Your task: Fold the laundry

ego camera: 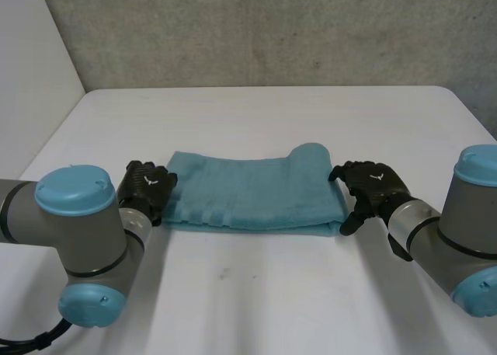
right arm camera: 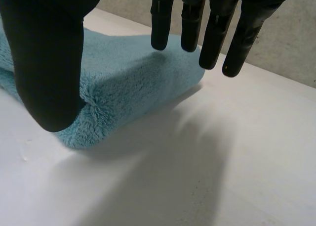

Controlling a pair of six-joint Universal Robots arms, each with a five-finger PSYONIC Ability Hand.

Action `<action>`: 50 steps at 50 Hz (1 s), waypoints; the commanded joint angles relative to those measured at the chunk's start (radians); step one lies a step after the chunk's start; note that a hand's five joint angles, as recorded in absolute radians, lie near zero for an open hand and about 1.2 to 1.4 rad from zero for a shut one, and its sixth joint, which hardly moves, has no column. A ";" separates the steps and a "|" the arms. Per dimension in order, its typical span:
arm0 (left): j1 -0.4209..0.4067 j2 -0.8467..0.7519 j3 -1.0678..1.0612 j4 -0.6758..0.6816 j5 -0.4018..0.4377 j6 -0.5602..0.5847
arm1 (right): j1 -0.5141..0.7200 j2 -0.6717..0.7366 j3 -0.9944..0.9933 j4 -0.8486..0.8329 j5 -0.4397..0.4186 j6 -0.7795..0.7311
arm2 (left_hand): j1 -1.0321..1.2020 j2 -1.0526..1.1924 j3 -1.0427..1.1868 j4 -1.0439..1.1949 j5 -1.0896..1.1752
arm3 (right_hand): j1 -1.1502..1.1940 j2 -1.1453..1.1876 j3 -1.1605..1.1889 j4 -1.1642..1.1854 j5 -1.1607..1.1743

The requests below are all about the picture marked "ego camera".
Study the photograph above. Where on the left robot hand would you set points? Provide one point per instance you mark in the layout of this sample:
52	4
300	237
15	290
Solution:
144	188

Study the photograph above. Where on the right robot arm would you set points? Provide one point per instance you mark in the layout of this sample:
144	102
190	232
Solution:
450	230

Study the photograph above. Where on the teal towel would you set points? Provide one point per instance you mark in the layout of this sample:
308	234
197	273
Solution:
252	193

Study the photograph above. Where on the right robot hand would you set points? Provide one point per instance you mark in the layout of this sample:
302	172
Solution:
369	188

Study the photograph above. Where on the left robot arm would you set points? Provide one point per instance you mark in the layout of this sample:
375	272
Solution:
66	238

